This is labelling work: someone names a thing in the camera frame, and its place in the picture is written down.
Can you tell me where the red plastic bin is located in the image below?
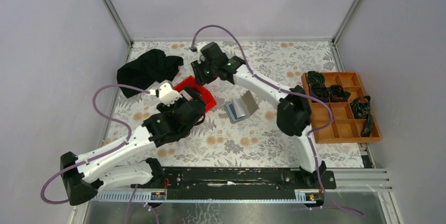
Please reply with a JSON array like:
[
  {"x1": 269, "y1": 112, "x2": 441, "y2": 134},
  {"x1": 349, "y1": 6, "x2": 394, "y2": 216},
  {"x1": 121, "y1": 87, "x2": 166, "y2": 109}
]
[{"x1": 174, "y1": 75, "x2": 217, "y2": 112}]

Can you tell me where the grey card holder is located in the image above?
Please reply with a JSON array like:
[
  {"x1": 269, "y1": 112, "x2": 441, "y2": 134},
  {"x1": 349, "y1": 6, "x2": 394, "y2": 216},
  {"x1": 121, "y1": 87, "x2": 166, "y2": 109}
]
[{"x1": 225, "y1": 91, "x2": 259, "y2": 124}]

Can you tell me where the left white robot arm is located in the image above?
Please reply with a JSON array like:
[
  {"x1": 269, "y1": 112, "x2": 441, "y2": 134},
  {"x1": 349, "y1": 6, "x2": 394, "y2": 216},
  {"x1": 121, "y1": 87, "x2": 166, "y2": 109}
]
[{"x1": 60, "y1": 82, "x2": 207, "y2": 206}]

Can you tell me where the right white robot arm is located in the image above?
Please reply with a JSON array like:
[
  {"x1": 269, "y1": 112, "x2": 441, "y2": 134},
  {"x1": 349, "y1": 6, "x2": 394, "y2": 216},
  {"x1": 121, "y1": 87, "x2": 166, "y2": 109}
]
[{"x1": 190, "y1": 42, "x2": 323, "y2": 188}]

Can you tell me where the black cloth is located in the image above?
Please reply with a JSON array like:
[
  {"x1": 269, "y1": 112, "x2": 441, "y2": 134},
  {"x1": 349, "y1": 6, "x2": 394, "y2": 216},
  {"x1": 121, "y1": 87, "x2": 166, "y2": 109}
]
[{"x1": 116, "y1": 49, "x2": 184, "y2": 89}]

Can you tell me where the floral table mat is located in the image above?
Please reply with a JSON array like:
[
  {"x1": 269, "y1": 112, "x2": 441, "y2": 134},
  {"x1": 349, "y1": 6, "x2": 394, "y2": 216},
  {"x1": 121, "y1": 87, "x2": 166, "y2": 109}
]
[{"x1": 113, "y1": 41, "x2": 364, "y2": 168}]

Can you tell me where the rolled dark tie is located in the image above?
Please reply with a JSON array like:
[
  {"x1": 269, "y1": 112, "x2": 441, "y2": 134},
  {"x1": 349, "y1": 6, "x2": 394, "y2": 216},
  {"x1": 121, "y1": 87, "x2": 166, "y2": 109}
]
[
  {"x1": 329, "y1": 85, "x2": 351, "y2": 103},
  {"x1": 309, "y1": 83, "x2": 330, "y2": 103},
  {"x1": 307, "y1": 71, "x2": 326, "y2": 87}
]

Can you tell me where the wooden compartment tray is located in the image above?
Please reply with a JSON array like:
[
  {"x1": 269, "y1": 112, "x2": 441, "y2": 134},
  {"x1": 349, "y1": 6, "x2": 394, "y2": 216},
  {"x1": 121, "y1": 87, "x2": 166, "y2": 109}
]
[{"x1": 301, "y1": 72, "x2": 382, "y2": 144}]

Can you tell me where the unrolled dark tie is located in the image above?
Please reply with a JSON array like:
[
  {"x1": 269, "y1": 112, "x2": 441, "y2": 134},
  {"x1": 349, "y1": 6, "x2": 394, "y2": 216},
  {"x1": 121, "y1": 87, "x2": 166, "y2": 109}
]
[{"x1": 350, "y1": 95, "x2": 374, "y2": 137}]

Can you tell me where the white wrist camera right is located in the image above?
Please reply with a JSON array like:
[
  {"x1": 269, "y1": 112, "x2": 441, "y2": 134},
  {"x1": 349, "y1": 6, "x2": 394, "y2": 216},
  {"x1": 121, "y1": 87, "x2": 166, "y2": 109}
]
[{"x1": 195, "y1": 42, "x2": 207, "y2": 52}]

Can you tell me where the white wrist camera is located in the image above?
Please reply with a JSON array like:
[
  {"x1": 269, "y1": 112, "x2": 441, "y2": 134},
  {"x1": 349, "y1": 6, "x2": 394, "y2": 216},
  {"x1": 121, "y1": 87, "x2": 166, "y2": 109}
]
[
  {"x1": 156, "y1": 80, "x2": 182, "y2": 107},
  {"x1": 195, "y1": 42, "x2": 207, "y2": 52}
]

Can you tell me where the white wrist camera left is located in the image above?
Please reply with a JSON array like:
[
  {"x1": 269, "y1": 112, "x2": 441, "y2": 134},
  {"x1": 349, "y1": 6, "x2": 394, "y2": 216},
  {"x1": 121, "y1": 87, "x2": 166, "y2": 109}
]
[{"x1": 156, "y1": 80, "x2": 182, "y2": 107}]

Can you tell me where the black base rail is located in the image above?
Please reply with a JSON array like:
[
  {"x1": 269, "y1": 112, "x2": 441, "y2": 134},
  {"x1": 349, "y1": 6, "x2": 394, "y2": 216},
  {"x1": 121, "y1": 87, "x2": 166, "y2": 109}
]
[{"x1": 139, "y1": 167, "x2": 337, "y2": 200}]

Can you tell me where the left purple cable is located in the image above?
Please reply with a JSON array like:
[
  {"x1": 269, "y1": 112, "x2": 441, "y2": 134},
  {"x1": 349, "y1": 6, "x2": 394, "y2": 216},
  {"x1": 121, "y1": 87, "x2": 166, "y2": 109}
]
[{"x1": 40, "y1": 84, "x2": 157, "y2": 205}]

